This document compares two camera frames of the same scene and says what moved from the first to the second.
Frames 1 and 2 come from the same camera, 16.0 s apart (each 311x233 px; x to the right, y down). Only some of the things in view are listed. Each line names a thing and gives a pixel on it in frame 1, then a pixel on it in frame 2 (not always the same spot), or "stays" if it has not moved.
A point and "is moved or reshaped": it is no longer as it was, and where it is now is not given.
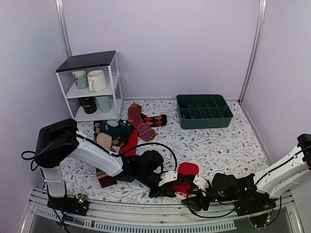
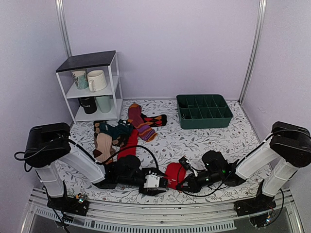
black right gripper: (198, 200) → (194, 187)
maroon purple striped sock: (146, 132) stays
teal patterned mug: (80, 78) stays
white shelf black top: (92, 86) stays
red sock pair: (181, 190) is moved or reshaped
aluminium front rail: (40, 217) stays
